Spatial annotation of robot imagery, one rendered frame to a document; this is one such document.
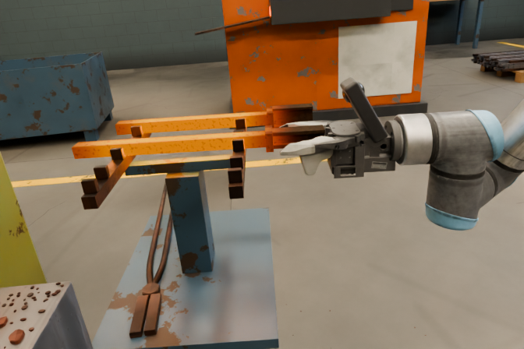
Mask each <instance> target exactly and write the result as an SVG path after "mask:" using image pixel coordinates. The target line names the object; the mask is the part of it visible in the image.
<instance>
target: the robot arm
mask: <svg viewBox="0 0 524 349"><path fill-rule="evenodd" d="M340 87H341V88H342V96H343V98H344V99H345V100H346V101H347V102H349V103H350V104H351V105H352V107H353V109H354V111H355V113H356V114H357V116H358V117H359V120H360V121H361V122H362V123H361V122H357V123H355V122H337V121H328V120H321V121H308V122H293V123H287V124H285V125H283V126H281V127H293V126H305V125H323V126H324V129H325V134H324V136H319V137H316V138H314V139H311V140H306V141H301V142H298V143H290V144H288V145H287V146H286V147H285V148H284V149H282V150H281V151H280V155H281V156H296V155H299V158H300V160H301V163H302V166H303V170H304V172H305V173H306V174H307V175H314V174H315V173H316V172H317V169H318V166H319V164H320V162H321V161H322V160H326V159H327V162H328V165H329V167H330V169H331V173H332V174H333V175H334V178H358V177H364V172H377V171H395V162H397V164H399V165H400V166H406V165H419V164H429V165H430V171H429V178H428V186H427V200H426V202H425V206H426V211H425V212H426V216H427V218H428V219H429V220H430V221H431V222H432V223H434V224H436V225H438V226H441V227H443V228H446V229H450V230H455V231H466V230H469V229H472V228H473V227H475V226H476V222H477V221H478V220H479V218H478V212H479V210H480V208H481V207H483V206H484V205H486V204H487V203H488V202H490V201H491V200H492V199H493V198H494V197H495V196H496V195H497V194H499V193H500V192H501V191H503V190H504V189H506V188H507V187H509V186H510V185H512V184H513V183H514V182H515V181H516V179H517V178H518V176H520V174H521V173H523V172H524V99H523V100H522V101H521V103H520V104H519V105H518V106H517V107H516V108H515V109H514V110H513V111H512V113H511V114H510V115H509V116H508V117H507V118H506V119H505V120H504V121H503V122H502V123H501V124H500V122H499V121H498V119H497V118H496V117H495V115H493V114H492V113H490V112H489V111H485V110H479V111H472V110H469V109H467V110H465V111H449V112H436V113H423V114H422V113H419V114H407V115H396V117H395V118H394V120H393V121H386V122H385V123H384V127H383V125H382V124H381V122H380V120H379V118H378V117H377V115H376V113H375V111H374V110H373V108H372V106H371V105H370V102H369V101H368V99H367V98H366V95H365V90H364V87H363V85H362V84H361V83H359V82H358V81H355V80H354V79H353V78H352V77H349V78H348V79H345V80H344V81H342V82H341V83H340ZM342 174H347V175H342ZM348 174H351V175H348Z"/></svg>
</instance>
